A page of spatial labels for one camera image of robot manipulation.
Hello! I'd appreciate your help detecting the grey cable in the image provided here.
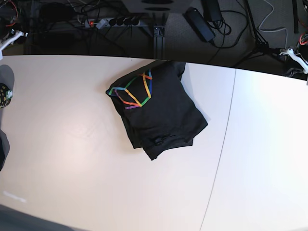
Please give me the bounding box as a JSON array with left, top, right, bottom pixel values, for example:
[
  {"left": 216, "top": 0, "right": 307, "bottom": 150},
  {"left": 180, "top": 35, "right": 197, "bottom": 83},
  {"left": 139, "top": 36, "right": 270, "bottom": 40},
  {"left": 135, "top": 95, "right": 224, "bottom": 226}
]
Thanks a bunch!
[{"left": 258, "top": 0, "right": 289, "bottom": 49}]

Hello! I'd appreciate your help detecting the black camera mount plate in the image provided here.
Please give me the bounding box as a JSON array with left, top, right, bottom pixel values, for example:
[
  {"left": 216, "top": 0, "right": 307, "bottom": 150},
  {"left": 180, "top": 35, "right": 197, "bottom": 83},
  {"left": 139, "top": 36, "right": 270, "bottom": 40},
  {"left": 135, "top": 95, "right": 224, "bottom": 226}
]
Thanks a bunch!
[{"left": 122, "top": 0, "right": 192, "bottom": 13}]

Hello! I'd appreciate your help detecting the aluminium frame post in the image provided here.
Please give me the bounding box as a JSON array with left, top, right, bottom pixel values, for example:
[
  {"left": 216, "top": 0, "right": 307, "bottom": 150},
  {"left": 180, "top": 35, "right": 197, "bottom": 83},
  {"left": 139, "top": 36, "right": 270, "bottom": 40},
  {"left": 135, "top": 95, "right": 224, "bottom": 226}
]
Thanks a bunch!
[{"left": 152, "top": 12, "right": 169, "bottom": 60}]

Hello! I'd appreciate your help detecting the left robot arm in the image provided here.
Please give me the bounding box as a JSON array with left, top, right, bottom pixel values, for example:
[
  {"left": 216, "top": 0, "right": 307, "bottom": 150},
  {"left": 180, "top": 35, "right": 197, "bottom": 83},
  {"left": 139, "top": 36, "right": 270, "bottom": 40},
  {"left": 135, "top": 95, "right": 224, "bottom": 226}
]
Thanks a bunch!
[{"left": 280, "top": 0, "right": 308, "bottom": 80}]

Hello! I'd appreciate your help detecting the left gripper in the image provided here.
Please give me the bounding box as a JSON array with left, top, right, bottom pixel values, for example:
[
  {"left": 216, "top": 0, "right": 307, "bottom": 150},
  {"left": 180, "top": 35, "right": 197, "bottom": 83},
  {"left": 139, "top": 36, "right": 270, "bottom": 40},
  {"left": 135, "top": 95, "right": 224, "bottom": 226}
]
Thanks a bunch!
[{"left": 280, "top": 48, "right": 308, "bottom": 76}]

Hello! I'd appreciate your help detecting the black power adapter brick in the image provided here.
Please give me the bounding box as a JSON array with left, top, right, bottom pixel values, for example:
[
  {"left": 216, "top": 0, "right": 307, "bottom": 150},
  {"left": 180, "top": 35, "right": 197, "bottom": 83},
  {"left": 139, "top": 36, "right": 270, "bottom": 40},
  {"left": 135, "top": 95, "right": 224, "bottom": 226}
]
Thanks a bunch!
[{"left": 184, "top": 7, "right": 215, "bottom": 42}]

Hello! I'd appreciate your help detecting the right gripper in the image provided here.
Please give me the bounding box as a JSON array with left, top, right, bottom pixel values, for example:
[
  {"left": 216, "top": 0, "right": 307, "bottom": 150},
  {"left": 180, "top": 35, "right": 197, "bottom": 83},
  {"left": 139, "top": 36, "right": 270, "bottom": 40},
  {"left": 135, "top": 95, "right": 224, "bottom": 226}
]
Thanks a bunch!
[{"left": 0, "top": 29, "right": 28, "bottom": 60}]

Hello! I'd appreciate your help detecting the black tripod stand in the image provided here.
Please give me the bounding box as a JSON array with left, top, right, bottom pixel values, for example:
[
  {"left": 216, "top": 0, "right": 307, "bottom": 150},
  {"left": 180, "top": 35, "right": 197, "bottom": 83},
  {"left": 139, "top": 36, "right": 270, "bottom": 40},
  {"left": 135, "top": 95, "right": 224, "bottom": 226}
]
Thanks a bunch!
[{"left": 233, "top": 0, "right": 288, "bottom": 67}]

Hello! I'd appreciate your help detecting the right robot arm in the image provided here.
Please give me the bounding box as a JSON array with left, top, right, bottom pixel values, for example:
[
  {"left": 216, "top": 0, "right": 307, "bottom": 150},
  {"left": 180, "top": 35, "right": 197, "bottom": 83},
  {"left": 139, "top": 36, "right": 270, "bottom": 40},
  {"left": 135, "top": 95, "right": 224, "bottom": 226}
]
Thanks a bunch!
[{"left": 0, "top": 0, "right": 29, "bottom": 60}]

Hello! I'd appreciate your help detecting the black T-shirt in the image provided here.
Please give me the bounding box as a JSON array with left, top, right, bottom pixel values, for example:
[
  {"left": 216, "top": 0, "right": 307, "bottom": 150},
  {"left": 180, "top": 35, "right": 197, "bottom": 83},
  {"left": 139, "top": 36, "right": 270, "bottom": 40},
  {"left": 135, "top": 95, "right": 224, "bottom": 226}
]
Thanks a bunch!
[{"left": 105, "top": 60, "right": 208, "bottom": 160}]

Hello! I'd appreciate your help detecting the black power strip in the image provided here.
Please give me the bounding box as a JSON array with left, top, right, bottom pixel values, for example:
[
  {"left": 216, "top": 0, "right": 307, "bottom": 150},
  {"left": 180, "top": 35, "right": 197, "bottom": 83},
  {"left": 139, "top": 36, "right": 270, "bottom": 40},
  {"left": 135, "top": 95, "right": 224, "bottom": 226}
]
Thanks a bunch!
[{"left": 83, "top": 17, "right": 141, "bottom": 29}]

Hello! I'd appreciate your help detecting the black patterned round object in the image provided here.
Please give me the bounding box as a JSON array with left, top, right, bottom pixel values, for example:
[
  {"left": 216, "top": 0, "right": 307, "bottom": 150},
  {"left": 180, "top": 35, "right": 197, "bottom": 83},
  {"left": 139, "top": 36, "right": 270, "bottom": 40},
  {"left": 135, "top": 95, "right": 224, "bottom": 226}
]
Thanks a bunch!
[{"left": 0, "top": 83, "right": 13, "bottom": 109}]

